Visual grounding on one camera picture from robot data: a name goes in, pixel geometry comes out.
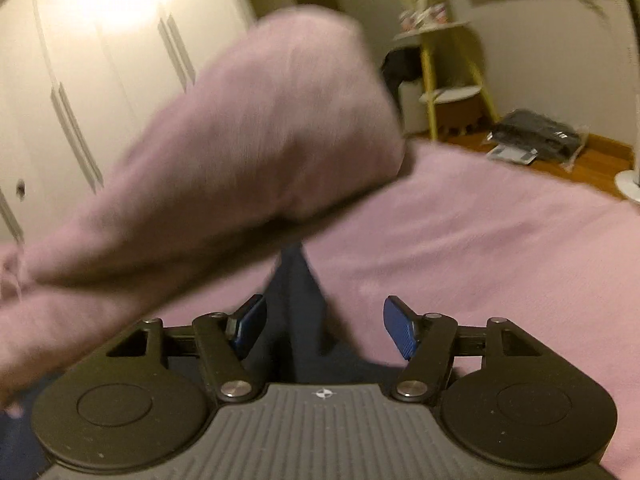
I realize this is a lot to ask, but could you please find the dark navy garment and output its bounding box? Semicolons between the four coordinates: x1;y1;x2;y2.
1;246;399;479

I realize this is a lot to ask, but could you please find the purple bed sheet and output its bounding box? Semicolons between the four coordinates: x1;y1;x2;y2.
160;144;639;479

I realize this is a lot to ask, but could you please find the purple duvet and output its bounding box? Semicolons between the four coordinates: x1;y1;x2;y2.
1;6;406;404

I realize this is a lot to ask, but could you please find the black bag on floor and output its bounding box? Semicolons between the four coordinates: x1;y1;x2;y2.
485;108;588;170

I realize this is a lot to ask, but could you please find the yellow side table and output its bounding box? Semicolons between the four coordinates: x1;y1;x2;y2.
394;20;501;141

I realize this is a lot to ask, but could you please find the white fan base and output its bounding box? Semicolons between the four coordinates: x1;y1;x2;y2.
614;170;640;206

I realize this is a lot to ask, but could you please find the white wardrobe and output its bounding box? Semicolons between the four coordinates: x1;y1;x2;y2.
1;0;255;242

